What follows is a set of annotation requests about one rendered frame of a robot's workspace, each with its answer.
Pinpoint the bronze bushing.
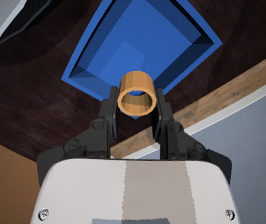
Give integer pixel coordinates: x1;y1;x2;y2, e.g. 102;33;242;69
117;71;157;116

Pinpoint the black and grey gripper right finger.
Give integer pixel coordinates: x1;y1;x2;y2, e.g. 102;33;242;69
151;88;232;185

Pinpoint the blue tray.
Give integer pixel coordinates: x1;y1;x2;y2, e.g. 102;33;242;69
61;0;223;101

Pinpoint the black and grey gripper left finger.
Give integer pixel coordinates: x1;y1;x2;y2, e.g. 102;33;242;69
36;86;120;188

